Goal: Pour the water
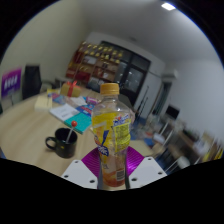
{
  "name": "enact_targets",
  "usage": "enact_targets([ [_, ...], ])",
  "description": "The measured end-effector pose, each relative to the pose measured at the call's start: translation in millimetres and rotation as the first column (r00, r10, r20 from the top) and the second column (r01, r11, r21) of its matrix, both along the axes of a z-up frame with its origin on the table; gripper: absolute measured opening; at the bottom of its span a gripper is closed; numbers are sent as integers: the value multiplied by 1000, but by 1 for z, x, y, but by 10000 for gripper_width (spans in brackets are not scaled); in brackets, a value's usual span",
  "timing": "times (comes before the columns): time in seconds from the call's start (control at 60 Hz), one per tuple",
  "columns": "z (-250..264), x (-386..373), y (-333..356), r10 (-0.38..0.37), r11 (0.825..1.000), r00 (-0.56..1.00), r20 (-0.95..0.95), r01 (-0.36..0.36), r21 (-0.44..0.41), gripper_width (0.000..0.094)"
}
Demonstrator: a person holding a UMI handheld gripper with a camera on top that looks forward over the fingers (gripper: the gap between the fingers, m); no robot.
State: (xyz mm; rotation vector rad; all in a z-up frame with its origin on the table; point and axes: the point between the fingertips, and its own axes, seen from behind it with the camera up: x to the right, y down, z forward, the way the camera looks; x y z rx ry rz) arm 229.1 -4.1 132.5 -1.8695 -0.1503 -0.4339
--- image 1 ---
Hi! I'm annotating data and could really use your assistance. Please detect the cluttered wooden side desk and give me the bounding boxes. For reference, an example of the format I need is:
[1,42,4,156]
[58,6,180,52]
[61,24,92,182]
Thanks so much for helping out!
[146,113,224,168]

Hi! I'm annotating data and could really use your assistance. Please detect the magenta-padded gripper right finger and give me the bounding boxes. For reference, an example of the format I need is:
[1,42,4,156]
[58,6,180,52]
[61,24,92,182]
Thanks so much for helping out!
[125,146,168,190]

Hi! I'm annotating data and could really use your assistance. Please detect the white wall air conditioner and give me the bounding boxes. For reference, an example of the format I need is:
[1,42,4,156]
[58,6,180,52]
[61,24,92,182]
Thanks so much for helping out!
[161,69,180,84]

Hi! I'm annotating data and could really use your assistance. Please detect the red-ball stirring stick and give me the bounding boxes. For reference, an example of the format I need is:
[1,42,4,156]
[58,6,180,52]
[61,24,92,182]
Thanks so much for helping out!
[65,120,78,144]

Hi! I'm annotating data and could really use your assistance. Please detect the blue colourful book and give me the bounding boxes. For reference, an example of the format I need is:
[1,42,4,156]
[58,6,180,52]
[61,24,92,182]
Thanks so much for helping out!
[75,102,97,118]

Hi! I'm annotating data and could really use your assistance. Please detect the black tripod stand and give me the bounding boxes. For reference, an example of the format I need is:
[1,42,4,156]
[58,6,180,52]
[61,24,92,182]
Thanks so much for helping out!
[134,85,150,118]

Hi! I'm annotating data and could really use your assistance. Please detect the white book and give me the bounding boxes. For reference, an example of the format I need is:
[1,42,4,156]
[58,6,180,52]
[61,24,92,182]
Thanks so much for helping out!
[49,103,80,122]

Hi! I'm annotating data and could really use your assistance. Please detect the yellow gift box red ribbon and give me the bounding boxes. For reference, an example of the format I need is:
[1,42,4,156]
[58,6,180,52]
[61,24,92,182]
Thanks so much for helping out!
[59,80,82,98]

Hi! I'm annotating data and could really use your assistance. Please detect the purple sign board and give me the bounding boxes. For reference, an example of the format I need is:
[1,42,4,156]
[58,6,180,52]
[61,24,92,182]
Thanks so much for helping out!
[0,67,23,99]

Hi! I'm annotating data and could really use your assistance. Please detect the black mug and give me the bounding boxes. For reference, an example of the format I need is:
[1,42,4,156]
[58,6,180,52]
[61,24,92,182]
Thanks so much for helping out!
[45,127,79,159]

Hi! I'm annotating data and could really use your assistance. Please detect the black office chair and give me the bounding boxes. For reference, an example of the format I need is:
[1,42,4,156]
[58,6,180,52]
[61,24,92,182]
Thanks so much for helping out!
[21,64,43,101]

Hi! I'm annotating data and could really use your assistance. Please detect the orange-capped juice drink bottle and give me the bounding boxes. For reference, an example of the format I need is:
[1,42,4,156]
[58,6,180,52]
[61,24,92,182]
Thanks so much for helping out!
[90,82,133,188]

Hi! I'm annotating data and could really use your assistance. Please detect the wooden shelf unit with trophies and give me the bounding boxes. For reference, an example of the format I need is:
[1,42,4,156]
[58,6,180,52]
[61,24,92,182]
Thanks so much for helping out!
[65,40,124,88]

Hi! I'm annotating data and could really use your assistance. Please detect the black-framed glass door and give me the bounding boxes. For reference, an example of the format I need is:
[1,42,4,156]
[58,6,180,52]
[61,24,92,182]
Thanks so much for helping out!
[99,40,152,108]

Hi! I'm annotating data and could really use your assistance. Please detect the pale yellow notepad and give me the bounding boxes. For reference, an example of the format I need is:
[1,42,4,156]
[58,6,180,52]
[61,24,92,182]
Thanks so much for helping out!
[34,95,54,112]

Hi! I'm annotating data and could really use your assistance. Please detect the black computer monitor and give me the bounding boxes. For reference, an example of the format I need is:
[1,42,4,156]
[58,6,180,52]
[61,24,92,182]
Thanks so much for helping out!
[165,104,181,120]

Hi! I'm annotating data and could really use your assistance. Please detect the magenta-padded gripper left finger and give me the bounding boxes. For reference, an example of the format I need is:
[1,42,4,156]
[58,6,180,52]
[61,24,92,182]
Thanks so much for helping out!
[60,147,102,190]

